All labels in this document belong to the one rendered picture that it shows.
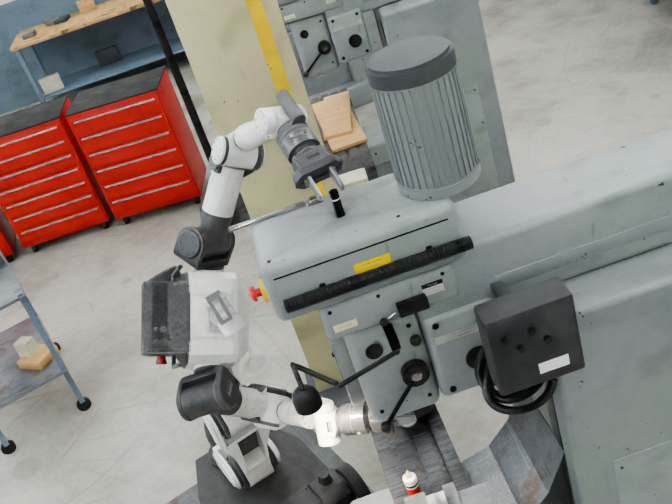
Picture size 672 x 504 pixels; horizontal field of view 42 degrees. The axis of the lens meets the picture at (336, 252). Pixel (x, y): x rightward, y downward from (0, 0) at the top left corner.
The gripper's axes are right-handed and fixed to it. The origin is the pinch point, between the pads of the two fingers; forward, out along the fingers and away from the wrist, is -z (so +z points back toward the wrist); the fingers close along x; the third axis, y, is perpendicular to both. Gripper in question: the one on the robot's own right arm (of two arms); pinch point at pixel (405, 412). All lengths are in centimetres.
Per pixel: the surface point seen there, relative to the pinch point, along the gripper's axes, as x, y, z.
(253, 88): 159, -43, 66
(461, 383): -6.5, -14.0, -18.3
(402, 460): 14.9, 33.5, 9.9
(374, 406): -11.5, -14.1, 4.1
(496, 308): -24, -49, -33
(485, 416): 125, 124, -1
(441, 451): 17.0, 33.4, -2.4
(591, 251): 7, -39, -55
